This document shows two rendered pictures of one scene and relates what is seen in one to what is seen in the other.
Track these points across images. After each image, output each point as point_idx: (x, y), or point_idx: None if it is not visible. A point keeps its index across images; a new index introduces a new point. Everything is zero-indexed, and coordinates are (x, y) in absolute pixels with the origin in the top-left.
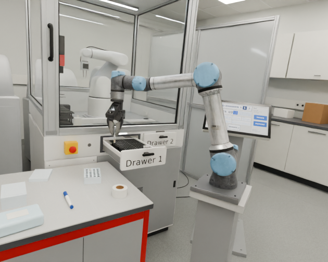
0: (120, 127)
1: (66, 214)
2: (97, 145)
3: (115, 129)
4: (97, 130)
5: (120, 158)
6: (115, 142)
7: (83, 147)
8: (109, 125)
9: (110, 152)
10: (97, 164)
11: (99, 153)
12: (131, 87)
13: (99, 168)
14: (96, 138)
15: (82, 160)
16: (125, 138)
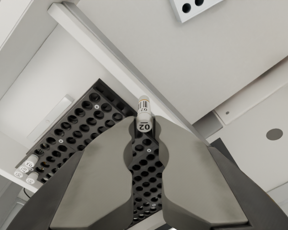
0: (76, 165)
1: None
2: (239, 149)
3: (129, 141)
4: (282, 205)
5: (93, 30)
6: (138, 101)
7: None
8: (219, 169)
9: (173, 109)
10: (207, 94)
11: (220, 134)
12: None
13: (180, 18)
14: (261, 169)
15: (264, 91)
16: (155, 225)
